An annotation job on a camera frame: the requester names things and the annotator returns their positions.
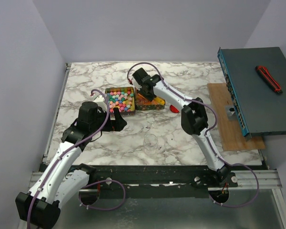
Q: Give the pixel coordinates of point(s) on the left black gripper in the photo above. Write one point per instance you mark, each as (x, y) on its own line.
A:
(116, 125)

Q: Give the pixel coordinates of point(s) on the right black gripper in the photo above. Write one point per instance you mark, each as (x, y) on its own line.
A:
(147, 90)

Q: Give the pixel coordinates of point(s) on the tin of paper stars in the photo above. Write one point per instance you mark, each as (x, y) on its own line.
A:
(121, 98)

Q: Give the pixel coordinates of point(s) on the tin of gummy candies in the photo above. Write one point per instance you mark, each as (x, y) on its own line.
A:
(148, 107)

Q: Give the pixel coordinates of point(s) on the yellow plastic scoop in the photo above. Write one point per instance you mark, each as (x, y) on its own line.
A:
(140, 100)

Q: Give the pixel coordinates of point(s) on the clear glass jar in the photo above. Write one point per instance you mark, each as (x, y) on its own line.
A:
(150, 144)

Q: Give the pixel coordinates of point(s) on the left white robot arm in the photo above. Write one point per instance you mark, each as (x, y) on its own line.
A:
(41, 205)

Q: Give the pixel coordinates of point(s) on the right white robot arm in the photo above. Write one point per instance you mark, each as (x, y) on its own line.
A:
(194, 119)

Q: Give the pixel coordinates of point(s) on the red jar lid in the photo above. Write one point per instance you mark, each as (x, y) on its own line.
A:
(174, 109)

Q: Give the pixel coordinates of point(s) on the wooden board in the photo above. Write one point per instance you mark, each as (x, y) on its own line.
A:
(230, 131)

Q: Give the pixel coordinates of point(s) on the dark grey metal box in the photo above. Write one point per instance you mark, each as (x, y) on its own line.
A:
(260, 111)

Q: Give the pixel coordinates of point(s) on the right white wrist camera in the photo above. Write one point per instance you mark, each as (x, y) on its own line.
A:
(135, 84)

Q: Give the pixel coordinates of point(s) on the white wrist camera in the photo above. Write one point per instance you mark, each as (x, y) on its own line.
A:
(135, 84)
(101, 102)

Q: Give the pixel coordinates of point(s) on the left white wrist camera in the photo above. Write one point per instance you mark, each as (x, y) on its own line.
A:
(101, 102)

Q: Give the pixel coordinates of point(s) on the black mounting rail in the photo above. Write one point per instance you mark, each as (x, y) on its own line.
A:
(157, 181)

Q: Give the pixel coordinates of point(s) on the small metal bracket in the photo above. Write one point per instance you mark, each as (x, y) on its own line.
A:
(231, 114)

